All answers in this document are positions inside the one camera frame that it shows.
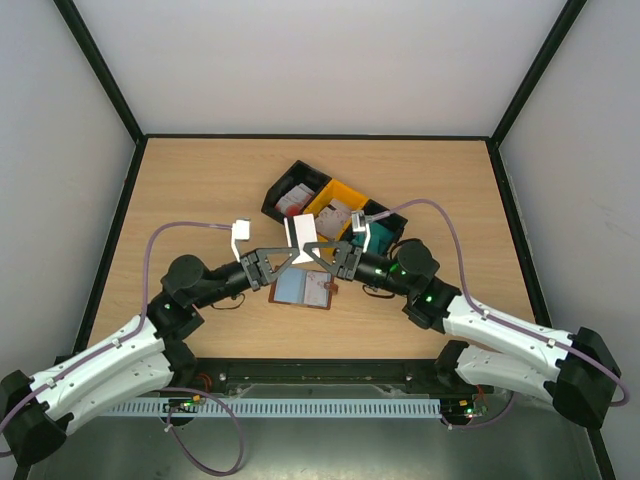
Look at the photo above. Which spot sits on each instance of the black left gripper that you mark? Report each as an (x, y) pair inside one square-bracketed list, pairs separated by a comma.
[(253, 271)]

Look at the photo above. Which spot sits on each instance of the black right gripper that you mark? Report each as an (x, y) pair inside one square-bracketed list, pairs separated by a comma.
[(347, 260)]

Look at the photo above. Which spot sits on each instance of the white credit card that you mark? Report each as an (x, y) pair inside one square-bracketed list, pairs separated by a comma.
[(316, 293), (300, 230)]

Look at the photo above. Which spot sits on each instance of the brown leather card holder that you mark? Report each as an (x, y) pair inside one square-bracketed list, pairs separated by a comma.
[(288, 289)]

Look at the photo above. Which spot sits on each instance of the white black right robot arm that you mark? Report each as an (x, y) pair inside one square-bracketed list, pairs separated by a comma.
[(573, 372)]

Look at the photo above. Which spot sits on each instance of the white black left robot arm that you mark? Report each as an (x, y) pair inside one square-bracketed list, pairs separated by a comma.
[(148, 353)]

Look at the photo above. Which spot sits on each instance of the red white card stack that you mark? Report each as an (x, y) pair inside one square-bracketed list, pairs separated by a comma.
[(293, 202)]

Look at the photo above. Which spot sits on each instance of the green card stack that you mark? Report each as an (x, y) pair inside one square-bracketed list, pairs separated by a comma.
[(380, 241)]

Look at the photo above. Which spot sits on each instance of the yellow plastic bin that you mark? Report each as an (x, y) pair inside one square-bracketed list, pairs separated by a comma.
[(335, 189)]

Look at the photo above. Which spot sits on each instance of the black plastic bin left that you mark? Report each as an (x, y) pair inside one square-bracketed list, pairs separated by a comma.
[(298, 172)]

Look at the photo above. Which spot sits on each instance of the black plastic bin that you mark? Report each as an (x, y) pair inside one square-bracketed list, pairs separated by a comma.
[(298, 172), (395, 222)]

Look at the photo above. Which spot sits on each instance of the black plastic bin right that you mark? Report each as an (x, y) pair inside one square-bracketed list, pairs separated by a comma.
[(395, 222)]

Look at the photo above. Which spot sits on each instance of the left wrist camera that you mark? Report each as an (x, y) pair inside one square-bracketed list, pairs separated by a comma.
[(240, 232)]

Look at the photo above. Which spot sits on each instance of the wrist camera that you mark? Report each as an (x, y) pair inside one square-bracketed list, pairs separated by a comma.
[(240, 232), (360, 223)]

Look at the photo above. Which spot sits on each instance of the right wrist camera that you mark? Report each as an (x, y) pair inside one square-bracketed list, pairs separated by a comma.
[(360, 223)]

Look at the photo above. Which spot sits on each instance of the black metal frame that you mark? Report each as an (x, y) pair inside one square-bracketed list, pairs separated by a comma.
[(76, 25)]

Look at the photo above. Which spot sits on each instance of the light blue cable duct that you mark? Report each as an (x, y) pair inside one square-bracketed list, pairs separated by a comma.
[(281, 408)]

